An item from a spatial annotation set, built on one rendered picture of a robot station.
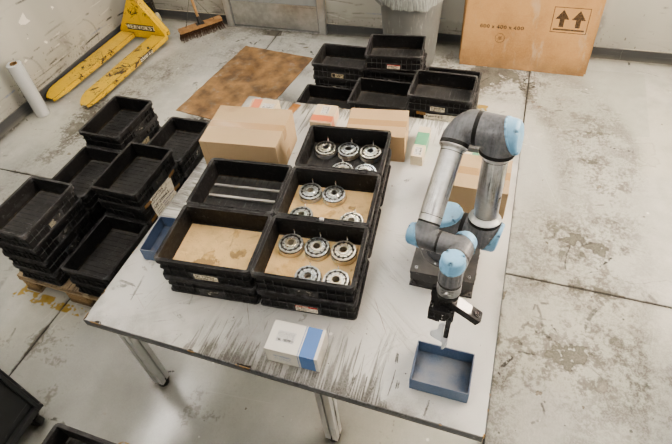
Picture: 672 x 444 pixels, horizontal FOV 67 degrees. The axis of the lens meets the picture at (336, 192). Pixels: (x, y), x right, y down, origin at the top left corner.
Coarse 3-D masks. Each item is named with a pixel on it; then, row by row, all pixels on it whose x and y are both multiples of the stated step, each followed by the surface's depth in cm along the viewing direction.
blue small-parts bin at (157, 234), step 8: (160, 216) 237; (160, 224) 238; (168, 224) 240; (152, 232) 232; (160, 232) 238; (152, 240) 232; (160, 240) 235; (144, 248) 227; (152, 248) 232; (144, 256) 227; (152, 256) 225
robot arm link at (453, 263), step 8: (448, 256) 152; (456, 256) 152; (464, 256) 152; (440, 264) 153; (448, 264) 150; (456, 264) 150; (464, 264) 151; (440, 272) 154; (448, 272) 151; (456, 272) 151; (464, 272) 154; (440, 280) 156; (448, 280) 153; (456, 280) 153; (448, 288) 155; (456, 288) 155
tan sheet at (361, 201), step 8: (296, 192) 232; (352, 192) 229; (360, 192) 229; (296, 200) 228; (320, 200) 227; (352, 200) 226; (360, 200) 225; (368, 200) 225; (312, 208) 224; (320, 208) 224; (328, 208) 223; (336, 208) 223; (344, 208) 223; (352, 208) 222; (360, 208) 222; (368, 208) 222; (320, 216) 220; (328, 216) 220; (336, 216) 220
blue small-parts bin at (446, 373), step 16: (416, 352) 180; (432, 352) 185; (448, 352) 182; (464, 352) 179; (416, 368) 183; (432, 368) 182; (448, 368) 182; (464, 368) 181; (416, 384) 175; (432, 384) 171; (448, 384) 178; (464, 384) 177; (464, 400) 172
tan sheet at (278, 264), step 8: (304, 240) 212; (272, 256) 207; (280, 256) 207; (304, 256) 206; (328, 256) 205; (272, 264) 204; (280, 264) 204; (288, 264) 204; (296, 264) 203; (304, 264) 203; (312, 264) 203; (320, 264) 203; (328, 264) 202; (336, 264) 202; (352, 264) 201; (264, 272) 202; (272, 272) 202; (280, 272) 201; (288, 272) 201; (320, 272) 200; (352, 272) 199
